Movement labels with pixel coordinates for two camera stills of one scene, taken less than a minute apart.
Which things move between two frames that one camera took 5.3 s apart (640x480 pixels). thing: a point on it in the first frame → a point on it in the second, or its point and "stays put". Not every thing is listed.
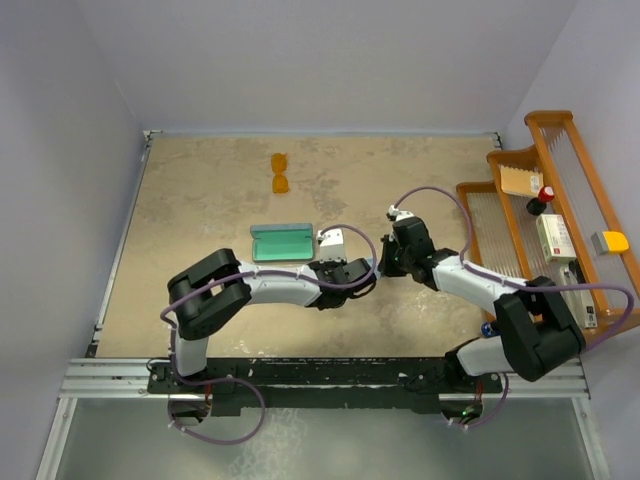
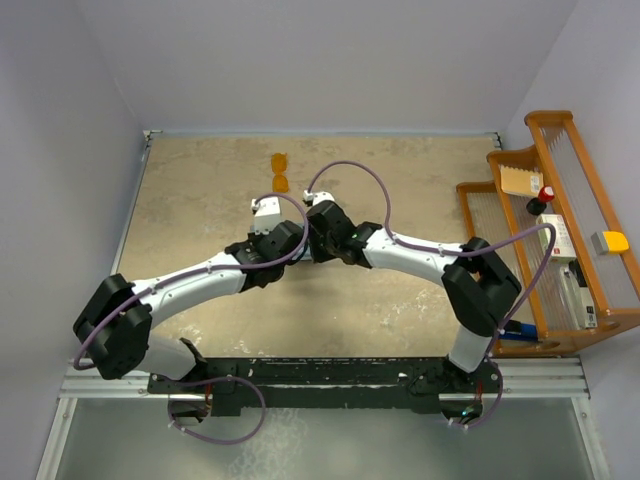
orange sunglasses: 280,181 stays put
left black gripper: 335,264 → 255,238
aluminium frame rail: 127,379 stays put
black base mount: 293,386 stays put
